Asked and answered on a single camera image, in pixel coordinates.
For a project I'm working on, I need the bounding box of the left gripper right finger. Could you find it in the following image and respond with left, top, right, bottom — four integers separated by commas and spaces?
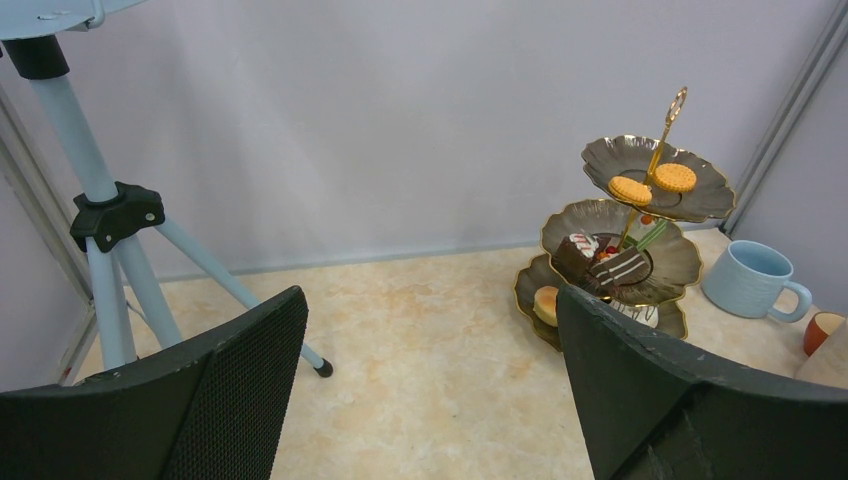
557, 286, 847, 479

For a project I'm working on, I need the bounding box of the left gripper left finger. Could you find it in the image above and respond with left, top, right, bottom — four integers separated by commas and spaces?
1, 286, 308, 479

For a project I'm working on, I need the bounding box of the white striped donut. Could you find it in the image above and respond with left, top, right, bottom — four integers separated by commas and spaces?
609, 300, 659, 328

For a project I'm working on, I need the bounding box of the white strawberry cake slice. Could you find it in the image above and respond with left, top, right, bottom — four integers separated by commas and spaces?
589, 247, 652, 288

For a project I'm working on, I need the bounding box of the orange bun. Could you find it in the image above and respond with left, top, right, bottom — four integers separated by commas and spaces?
533, 286, 559, 328

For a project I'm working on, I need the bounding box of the green matcha cake slice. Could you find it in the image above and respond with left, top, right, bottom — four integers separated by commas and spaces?
621, 219, 669, 252

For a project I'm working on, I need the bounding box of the chocolate cake slice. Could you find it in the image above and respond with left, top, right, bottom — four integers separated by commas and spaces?
551, 233, 610, 284

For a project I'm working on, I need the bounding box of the orange macaron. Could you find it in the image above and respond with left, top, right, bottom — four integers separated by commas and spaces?
651, 163, 697, 193
608, 176, 653, 206

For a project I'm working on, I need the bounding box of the light blue mug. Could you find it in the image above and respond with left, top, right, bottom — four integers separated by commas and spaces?
701, 240, 813, 323

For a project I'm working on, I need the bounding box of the three-tier dark cake stand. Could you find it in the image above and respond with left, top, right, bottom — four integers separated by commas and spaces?
512, 86, 737, 354

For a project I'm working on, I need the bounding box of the pink mug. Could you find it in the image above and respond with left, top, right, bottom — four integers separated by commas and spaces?
794, 311, 847, 389

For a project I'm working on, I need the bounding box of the blue perforated board stand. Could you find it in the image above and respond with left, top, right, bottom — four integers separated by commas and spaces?
0, 0, 335, 379

